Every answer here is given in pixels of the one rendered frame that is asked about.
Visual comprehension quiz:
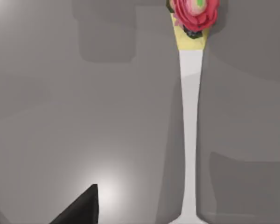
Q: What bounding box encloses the pink flower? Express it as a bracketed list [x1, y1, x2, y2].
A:
[166, 0, 221, 39]

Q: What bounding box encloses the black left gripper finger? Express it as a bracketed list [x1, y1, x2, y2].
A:
[49, 183, 100, 224]

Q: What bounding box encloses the tall white and yellow vase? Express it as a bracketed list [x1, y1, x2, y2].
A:
[168, 13, 210, 224]

